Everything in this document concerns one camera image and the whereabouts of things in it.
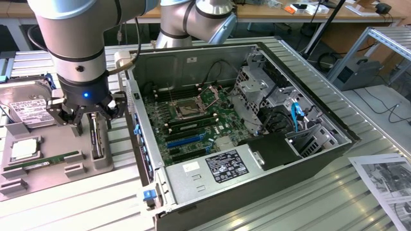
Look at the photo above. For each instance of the green motherboard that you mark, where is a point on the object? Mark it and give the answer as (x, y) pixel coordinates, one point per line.
(225, 120)

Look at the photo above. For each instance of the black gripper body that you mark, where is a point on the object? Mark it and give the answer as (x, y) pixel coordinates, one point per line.
(85, 89)

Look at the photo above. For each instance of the green RAM stick with label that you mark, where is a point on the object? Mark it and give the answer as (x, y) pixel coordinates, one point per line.
(42, 160)

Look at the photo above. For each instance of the silver chipset heat sink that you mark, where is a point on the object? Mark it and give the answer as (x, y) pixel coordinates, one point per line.
(225, 144)

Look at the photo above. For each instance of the long black expansion slot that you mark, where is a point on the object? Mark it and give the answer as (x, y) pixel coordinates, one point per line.
(185, 136)
(190, 155)

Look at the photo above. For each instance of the silver power supply with label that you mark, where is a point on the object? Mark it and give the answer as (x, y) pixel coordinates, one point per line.
(193, 178)

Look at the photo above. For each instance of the metal disk bay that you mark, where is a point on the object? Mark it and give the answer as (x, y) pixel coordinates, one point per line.
(250, 86)

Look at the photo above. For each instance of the open black PC case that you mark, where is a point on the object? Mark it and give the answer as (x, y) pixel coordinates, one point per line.
(245, 207)

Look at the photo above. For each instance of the black graphics card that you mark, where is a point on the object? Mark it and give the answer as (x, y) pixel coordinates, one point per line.
(97, 134)

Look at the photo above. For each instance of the grey box device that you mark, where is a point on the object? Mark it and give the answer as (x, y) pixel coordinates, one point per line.
(364, 74)

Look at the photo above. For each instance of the grey parts rack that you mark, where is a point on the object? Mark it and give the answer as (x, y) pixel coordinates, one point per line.
(55, 149)

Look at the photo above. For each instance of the hard disk with white label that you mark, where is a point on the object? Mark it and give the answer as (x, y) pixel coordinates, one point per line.
(33, 110)

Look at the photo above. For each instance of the white box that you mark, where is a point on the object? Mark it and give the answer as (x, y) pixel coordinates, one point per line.
(317, 9)

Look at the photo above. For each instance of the black power adapter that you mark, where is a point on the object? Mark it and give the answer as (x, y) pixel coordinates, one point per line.
(382, 8)

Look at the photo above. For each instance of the printed paper sheet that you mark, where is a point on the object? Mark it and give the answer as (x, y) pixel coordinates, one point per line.
(380, 183)

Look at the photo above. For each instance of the metal socket cover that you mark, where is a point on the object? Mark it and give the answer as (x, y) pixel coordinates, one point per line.
(212, 88)

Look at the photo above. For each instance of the aluminium bracket with blue clip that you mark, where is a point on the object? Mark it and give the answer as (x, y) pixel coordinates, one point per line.
(9, 65)

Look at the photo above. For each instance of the aluminium profile frame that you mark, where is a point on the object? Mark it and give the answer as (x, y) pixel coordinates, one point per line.
(385, 36)

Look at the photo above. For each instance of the black tripod pole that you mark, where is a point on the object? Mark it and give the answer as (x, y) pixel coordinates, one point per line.
(325, 26)

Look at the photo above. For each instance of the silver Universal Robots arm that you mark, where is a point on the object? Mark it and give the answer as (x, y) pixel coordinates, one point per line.
(77, 36)

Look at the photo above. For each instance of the blue expansion slot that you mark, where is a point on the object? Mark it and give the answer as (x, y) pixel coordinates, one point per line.
(186, 142)

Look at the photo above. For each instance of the dark RAM stick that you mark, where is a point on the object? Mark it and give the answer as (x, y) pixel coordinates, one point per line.
(193, 125)

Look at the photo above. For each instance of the silver CPU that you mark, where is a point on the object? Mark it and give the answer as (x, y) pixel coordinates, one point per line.
(25, 149)

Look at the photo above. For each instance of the short black expansion slot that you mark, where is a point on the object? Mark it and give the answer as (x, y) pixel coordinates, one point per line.
(176, 151)

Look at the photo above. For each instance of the CPU socket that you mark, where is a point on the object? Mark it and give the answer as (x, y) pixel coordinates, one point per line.
(186, 109)

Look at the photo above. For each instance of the wooden desk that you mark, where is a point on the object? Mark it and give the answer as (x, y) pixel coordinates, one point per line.
(266, 14)

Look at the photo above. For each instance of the thin metal locking lever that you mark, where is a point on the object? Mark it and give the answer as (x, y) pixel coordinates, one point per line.
(172, 93)

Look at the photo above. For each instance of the orange box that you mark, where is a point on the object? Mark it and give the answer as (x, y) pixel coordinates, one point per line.
(290, 9)

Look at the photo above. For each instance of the blue case latch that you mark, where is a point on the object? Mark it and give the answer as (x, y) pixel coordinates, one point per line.
(149, 195)

